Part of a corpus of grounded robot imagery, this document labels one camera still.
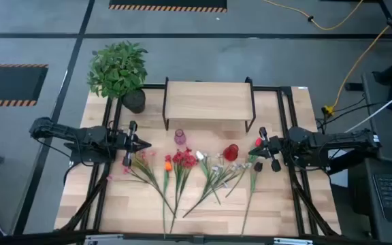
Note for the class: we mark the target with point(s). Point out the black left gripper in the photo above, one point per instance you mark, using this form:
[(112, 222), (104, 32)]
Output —
[(129, 143)]

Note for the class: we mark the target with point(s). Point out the red flower bunch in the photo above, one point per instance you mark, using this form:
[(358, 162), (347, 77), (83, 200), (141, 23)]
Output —
[(184, 160)]

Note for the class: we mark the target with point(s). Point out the hazard-striped black floor mat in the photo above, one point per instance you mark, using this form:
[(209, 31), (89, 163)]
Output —
[(165, 2), (9, 85)]

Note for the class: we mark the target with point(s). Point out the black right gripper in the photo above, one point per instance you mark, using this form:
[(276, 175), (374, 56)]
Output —
[(274, 147)]

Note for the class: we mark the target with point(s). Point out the pink flower bunch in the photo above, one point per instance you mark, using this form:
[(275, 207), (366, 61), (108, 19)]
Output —
[(141, 163)]

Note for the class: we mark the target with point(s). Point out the wooden shelf with black legs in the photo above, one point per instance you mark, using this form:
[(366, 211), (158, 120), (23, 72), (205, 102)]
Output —
[(209, 100)]

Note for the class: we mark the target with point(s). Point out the green plant in black pot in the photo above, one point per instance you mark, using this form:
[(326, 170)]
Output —
[(117, 71)]

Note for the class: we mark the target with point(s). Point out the black tulip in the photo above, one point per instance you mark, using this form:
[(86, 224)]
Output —
[(258, 166)]

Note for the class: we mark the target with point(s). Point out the dark grey desk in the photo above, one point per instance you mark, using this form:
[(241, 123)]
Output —
[(362, 204), (383, 143)]

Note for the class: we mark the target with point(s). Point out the purple glass vase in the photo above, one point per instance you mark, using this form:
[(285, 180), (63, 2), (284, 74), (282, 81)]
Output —
[(179, 137)]

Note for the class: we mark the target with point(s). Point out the red glass vase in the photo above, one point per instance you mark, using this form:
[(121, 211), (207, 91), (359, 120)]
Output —
[(230, 153)]

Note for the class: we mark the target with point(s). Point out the black metal table frame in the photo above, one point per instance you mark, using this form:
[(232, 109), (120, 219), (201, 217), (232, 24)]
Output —
[(267, 88)]

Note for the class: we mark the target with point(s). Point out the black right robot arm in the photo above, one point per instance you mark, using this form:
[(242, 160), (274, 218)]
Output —
[(335, 139)]

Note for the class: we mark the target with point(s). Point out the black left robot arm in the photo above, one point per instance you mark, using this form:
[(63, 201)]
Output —
[(80, 134)]

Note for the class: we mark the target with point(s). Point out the white flower bunch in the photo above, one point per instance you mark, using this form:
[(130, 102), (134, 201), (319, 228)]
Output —
[(216, 177)]

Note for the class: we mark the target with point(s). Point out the silver aluminium bracket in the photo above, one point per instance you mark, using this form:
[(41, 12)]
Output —
[(293, 241), (104, 240)]

